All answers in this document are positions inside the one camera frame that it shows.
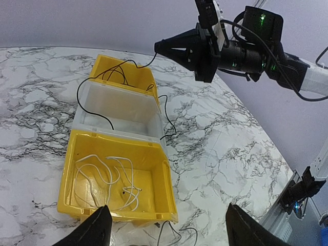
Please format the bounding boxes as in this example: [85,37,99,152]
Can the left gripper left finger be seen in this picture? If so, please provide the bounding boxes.
[53,205,112,246]

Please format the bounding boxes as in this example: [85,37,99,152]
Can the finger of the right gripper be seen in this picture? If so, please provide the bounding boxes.
[156,49,196,71]
[154,29,199,53]

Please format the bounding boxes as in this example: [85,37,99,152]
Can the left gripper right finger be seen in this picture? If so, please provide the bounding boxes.
[225,203,289,246]

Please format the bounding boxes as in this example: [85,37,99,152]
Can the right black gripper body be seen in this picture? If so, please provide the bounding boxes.
[188,23,219,83]

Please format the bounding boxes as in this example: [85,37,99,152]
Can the long black cable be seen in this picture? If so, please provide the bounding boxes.
[76,52,177,140]
[96,59,157,92]

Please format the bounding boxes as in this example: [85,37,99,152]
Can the thin white cable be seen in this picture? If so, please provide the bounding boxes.
[73,154,142,212]

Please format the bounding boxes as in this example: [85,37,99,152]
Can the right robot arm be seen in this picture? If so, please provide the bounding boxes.
[154,1,327,101]

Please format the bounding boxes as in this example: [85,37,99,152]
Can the near yellow plastic bin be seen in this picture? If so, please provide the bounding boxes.
[57,130,178,226]

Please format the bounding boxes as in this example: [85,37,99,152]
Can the yellow plastic bin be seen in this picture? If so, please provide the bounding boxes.
[57,130,178,226]
[89,55,159,103]

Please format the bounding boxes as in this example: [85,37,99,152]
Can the far yellow plastic bin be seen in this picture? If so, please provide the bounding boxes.
[89,55,159,103]

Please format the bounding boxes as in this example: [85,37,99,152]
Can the white plastic bin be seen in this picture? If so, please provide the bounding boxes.
[72,81,166,147]

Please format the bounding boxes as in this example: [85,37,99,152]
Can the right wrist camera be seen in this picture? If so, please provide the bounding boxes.
[194,0,226,48]

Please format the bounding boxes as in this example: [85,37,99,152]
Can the aluminium front frame rail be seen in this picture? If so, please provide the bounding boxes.
[256,169,328,246]

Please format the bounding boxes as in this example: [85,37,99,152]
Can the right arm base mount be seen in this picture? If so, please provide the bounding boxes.
[279,176,311,219]

